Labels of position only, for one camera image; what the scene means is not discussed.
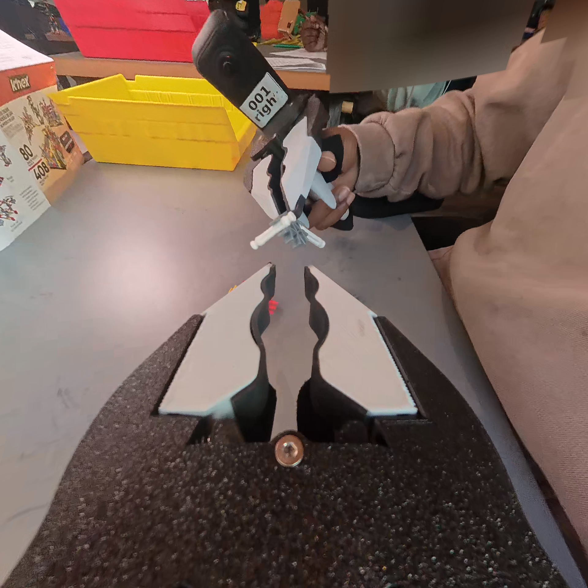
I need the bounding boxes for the tan cardboard piece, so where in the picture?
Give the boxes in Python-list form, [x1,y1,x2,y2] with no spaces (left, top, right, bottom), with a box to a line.
[278,0,301,42]

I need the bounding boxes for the person's right hand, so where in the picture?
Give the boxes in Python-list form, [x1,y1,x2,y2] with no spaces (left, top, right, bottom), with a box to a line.
[307,128,360,231]

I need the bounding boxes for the nested yellow plastic bins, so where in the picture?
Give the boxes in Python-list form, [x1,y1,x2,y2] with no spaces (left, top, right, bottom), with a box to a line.
[48,73,258,172]

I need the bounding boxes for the red plastic bin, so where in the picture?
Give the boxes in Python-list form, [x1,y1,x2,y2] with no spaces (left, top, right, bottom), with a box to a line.
[54,0,211,62]

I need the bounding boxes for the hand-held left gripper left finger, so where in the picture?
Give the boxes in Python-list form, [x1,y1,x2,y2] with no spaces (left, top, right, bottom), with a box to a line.
[158,263,277,443]

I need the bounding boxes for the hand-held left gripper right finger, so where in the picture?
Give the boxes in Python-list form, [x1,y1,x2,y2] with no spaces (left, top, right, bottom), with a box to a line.
[296,265,419,443]

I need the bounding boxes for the person's right forearm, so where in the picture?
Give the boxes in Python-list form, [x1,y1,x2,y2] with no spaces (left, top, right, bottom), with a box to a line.
[354,41,575,199]

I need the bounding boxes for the printed toy set box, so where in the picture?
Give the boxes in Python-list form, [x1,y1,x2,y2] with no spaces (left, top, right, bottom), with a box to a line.
[0,30,86,252]

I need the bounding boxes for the small red bin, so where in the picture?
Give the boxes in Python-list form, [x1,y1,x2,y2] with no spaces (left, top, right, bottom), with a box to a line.
[259,0,283,41]

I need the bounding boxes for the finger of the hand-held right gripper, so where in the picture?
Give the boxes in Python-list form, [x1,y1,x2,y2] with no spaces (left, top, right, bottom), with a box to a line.
[249,160,289,220]
[281,116,323,217]

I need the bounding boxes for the red and yellow connector stack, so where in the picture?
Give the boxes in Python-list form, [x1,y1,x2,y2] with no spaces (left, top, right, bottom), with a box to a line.
[228,285,279,316]

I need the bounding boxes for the grey snowflake connector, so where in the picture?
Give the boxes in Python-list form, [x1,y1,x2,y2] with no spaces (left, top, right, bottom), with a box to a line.
[269,216,307,249]

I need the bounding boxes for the dark printed box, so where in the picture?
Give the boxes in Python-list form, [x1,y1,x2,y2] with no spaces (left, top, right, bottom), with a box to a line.
[0,0,76,55]

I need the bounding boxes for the person's beige sweatshirt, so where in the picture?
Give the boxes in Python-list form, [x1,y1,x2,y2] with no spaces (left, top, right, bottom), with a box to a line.
[427,92,588,547]

